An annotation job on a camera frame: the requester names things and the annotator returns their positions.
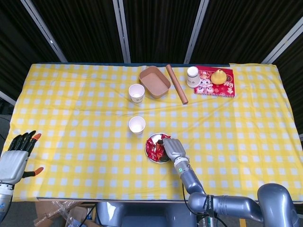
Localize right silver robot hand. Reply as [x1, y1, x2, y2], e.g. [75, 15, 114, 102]
[155, 138, 187, 164]

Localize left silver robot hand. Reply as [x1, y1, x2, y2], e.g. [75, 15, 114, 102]
[0, 130, 45, 185]

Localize red candies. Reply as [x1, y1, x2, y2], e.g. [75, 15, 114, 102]
[145, 134, 171, 161]

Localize round steel plate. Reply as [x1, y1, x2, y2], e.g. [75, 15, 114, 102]
[144, 132, 176, 164]

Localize upturned white paper cup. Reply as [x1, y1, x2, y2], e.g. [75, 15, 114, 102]
[186, 66, 201, 88]

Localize brown cardboard box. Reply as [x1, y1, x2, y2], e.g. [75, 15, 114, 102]
[33, 201, 97, 227]

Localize wooden rolling pin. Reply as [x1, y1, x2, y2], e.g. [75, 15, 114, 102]
[165, 64, 189, 104]

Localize brown paper food box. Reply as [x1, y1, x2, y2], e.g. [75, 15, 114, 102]
[139, 66, 171, 99]

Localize grey robot torso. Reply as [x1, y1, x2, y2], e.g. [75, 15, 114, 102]
[96, 202, 197, 227]

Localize red cartoon spiral notebook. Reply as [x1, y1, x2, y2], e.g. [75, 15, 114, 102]
[194, 65, 236, 98]

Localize clear plastic wrap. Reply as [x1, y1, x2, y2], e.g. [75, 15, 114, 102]
[49, 201, 83, 227]

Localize yellow pear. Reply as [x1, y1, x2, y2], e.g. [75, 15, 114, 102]
[210, 68, 225, 85]

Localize yellow checkered tablecloth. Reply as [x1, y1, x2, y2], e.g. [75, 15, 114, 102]
[4, 62, 303, 201]

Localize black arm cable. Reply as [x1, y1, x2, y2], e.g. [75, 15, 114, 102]
[181, 183, 191, 209]

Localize aluminium partition post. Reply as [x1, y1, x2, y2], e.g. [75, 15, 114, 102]
[112, 0, 131, 63]
[183, 0, 210, 64]
[0, 90, 17, 106]
[20, 0, 69, 63]
[261, 20, 303, 64]

